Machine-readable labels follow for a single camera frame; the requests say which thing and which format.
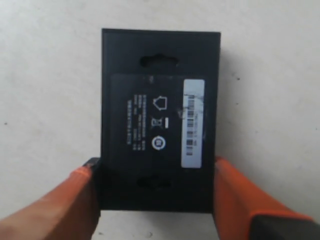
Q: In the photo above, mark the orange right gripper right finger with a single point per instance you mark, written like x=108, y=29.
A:
x=243, y=211

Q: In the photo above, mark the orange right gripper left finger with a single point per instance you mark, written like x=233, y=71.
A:
x=70, y=211

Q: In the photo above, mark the small black box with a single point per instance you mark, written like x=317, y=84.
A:
x=158, y=119

